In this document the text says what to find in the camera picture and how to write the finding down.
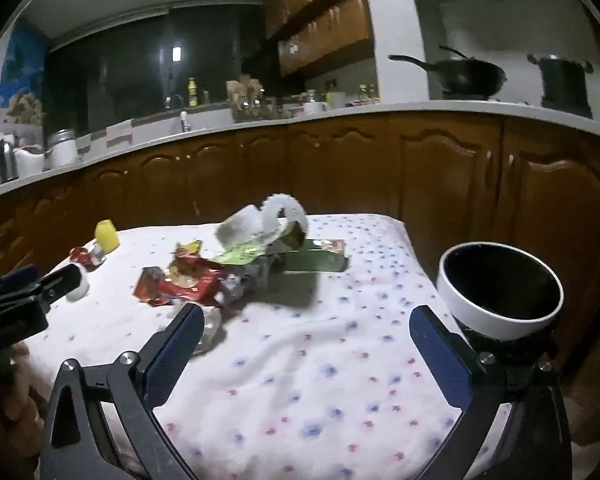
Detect dark green wrapper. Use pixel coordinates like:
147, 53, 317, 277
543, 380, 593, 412
272, 222, 307, 254

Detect white kitchen countertop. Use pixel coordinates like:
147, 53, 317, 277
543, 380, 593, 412
0, 100, 600, 206

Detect large red snack wrapper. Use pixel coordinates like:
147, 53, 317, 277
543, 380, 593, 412
167, 240, 236, 307

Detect light green wrapper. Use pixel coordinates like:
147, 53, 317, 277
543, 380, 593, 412
207, 240, 281, 267

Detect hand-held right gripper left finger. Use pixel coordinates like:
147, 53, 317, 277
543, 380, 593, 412
40, 304, 206, 480

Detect green carton box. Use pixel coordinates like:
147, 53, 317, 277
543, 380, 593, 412
282, 238, 350, 274

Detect metal kettle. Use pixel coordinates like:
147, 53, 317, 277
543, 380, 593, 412
0, 137, 19, 184

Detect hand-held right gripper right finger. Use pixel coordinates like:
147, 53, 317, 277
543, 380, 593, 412
409, 305, 573, 480

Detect white serrated ring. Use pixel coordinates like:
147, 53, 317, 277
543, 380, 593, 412
261, 192, 312, 241

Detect white trash bin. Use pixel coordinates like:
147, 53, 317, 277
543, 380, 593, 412
437, 242, 565, 361

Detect brown wooden cabinets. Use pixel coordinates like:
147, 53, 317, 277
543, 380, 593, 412
0, 110, 600, 376
262, 0, 377, 79

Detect black cooking pot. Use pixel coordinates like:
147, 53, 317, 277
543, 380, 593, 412
526, 53, 595, 119

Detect white canister with metal lid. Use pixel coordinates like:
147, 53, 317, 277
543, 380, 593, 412
47, 129, 79, 169

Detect blue wall poster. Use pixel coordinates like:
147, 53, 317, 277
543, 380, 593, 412
0, 25, 49, 126

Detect white container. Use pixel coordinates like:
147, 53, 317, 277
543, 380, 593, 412
15, 144, 49, 179

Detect white floral tablecloth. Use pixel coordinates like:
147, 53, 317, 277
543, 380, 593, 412
22, 212, 513, 480

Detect metal sink faucet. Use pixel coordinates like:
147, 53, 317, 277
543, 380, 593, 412
164, 93, 190, 133

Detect small red snack wrapper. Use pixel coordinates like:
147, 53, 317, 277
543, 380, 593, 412
132, 266, 177, 307

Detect clear plastic wrapper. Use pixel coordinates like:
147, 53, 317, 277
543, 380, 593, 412
190, 305, 229, 357

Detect small white paper wad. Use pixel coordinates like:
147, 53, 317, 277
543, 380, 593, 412
65, 265, 91, 304

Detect dark kitchen window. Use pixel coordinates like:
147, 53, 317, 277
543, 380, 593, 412
45, 2, 281, 136

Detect brown wooden upper cabinets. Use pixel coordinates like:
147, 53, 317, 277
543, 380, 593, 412
262, 0, 377, 79

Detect black wok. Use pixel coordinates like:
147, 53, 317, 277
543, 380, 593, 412
387, 45, 509, 99

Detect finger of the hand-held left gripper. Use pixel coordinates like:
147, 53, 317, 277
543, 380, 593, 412
0, 265, 41, 308
12, 262, 88, 312

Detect white paper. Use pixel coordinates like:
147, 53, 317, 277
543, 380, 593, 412
215, 204, 282, 252

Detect yellow sponge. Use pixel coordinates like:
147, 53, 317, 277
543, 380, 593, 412
94, 219, 121, 254

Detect silver plastic wrapper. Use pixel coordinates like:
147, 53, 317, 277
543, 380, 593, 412
215, 257, 272, 311

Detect brown wooden lower cabinets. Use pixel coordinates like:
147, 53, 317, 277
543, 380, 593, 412
0, 110, 600, 376

